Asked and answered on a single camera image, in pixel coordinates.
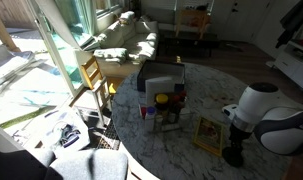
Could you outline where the white sofa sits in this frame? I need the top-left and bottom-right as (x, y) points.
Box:
(93, 10), (160, 80)

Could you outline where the small red container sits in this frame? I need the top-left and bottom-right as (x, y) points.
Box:
(139, 106), (148, 120)

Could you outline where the dark blue cardboard box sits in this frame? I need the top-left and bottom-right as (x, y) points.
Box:
(136, 59), (186, 95)

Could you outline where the bottles cluster on table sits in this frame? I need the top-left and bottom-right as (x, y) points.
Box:
(138, 91), (194, 134)

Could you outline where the wooden side table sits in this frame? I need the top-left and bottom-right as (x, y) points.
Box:
(175, 7), (213, 40)

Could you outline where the yellow-lid jar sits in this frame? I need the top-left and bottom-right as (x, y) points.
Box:
(154, 93), (170, 116)

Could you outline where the white upright card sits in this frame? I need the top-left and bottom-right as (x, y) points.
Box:
(144, 76), (175, 107)

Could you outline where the dark hanging jacket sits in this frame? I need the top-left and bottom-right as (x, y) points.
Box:
(275, 0), (303, 49)

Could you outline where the dark floor mat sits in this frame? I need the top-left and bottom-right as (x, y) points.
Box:
(96, 118), (123, 152)

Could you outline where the white folded blanket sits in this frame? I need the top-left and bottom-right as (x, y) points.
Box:
(93, 47), (129, 66)

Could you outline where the yellow dog picture book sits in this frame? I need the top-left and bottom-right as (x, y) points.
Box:
(192, 115), (226, 158)

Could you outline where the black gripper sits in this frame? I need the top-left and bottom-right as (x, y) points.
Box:
(228, 123), (255, 153)

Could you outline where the white low cabinet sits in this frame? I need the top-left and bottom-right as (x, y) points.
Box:
(273, 39), (303, 96)

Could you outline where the white sheer curtain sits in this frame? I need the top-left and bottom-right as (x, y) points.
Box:
(34, 0), (99, 51)

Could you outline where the white printed bag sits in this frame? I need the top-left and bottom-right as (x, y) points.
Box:
(40, 108), (91, 152)

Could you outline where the blue-cap white bottle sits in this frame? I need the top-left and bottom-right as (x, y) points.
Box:
(144, 106), (157, 132)

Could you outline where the small wooden chair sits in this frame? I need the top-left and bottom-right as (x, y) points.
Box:
(70, 55), (114, 118)

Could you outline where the dark coffee table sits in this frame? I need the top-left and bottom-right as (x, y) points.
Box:
(158, 29), (221, 58)

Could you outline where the colourful sofa pillow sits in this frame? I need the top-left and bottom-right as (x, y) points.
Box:
(118, 10), (137, 27)

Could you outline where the red-cap bottle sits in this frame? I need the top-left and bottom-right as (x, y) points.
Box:
(171, 90), (188, 114)

